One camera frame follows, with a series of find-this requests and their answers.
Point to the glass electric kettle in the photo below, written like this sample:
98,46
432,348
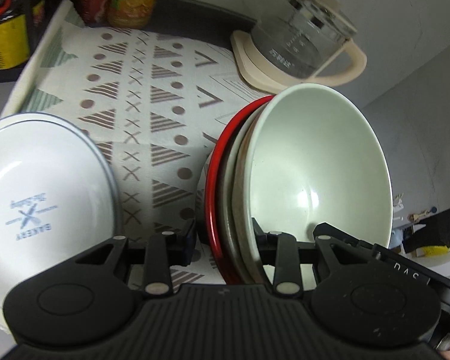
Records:
299,36

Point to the pale green bowl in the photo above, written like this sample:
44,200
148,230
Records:
313,158

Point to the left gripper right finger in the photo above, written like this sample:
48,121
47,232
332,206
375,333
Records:
287,279

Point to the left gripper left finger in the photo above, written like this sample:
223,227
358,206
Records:
164,250

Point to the patterned white table cloth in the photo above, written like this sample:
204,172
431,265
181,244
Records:
153,104

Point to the small white Bakery plate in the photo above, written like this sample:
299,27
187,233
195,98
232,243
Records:
58,196

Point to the beige bowl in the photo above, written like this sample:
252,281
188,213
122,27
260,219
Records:
239,245

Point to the red rimmed black bowl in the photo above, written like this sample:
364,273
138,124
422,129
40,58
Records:
210,199

